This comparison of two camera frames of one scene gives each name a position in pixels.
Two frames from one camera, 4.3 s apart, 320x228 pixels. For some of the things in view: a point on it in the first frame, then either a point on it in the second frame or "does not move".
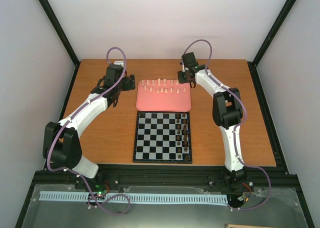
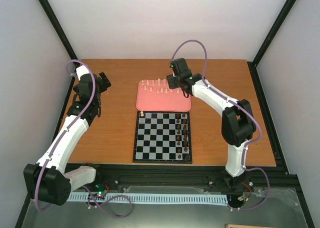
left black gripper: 128,85 → 104,87
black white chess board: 162,137 does not move
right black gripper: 180,80 → 170,83
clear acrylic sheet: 269,206 does not move
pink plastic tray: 163,95 does not move
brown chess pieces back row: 185,138 does not move
